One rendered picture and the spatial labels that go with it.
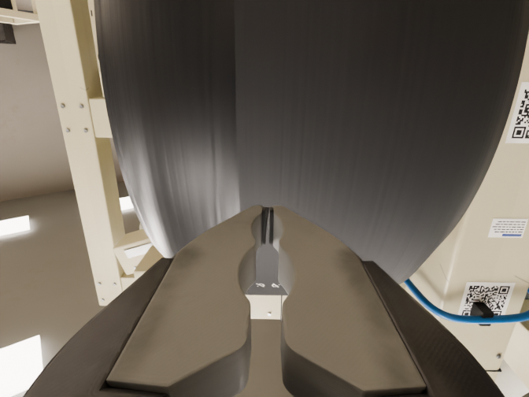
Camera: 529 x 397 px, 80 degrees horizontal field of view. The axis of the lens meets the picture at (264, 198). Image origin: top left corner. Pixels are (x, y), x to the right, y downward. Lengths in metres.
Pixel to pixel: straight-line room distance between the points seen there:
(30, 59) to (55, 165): 2.18
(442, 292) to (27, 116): 8.17
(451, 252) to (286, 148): 0.41
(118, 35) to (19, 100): 8.10
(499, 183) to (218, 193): 0.41
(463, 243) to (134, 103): 0.48
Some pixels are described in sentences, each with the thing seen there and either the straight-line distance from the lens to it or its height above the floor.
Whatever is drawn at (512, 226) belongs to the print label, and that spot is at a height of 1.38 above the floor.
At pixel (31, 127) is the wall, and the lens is 8.38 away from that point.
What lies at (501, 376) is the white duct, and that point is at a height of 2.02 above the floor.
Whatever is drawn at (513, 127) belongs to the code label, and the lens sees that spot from 0.53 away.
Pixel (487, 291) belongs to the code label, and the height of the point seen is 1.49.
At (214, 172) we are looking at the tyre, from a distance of 0.22.
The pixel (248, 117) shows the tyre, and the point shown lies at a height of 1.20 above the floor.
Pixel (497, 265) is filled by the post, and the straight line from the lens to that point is 0.60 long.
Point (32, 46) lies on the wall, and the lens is 8.35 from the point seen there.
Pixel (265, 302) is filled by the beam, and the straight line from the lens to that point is 0.87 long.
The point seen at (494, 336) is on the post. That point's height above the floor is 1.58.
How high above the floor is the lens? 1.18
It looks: 21 degrees up
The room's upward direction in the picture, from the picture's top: 179 degrees counter-clockwise
